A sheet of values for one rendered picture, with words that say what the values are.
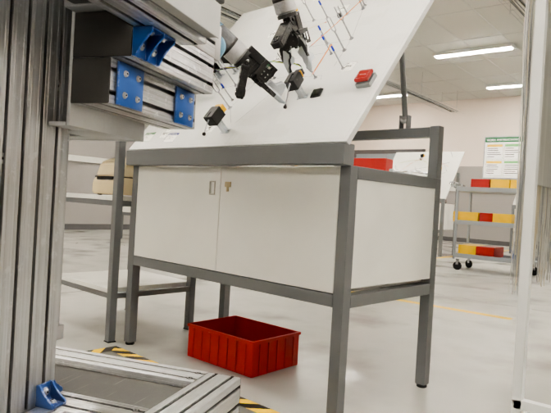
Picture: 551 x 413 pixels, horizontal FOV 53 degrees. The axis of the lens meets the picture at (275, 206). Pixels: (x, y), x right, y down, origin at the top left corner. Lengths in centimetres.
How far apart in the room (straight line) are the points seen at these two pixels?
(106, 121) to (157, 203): 116
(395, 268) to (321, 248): 32
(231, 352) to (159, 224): 61
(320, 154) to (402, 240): 47
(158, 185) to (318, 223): 87
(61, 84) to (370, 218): 102
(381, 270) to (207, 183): 74
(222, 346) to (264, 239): 56
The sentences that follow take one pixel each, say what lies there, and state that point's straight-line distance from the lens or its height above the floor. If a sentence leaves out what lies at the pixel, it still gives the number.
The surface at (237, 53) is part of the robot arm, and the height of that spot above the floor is 114.
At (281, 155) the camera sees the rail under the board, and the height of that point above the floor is 83.
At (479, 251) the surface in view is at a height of 25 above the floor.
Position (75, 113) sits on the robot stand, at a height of 83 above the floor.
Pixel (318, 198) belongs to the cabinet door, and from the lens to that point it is 176.
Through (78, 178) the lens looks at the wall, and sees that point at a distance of 1008.
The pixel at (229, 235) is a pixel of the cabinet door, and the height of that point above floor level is 54.
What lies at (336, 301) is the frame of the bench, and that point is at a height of 38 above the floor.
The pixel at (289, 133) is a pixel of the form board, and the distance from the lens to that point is 187.
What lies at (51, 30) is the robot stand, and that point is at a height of 99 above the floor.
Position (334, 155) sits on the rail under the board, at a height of 83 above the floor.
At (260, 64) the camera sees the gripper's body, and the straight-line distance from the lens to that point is 186.
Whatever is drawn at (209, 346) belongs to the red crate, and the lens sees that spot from 234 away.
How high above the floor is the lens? 68
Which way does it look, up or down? level
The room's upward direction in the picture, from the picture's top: 3 degrees clockwise
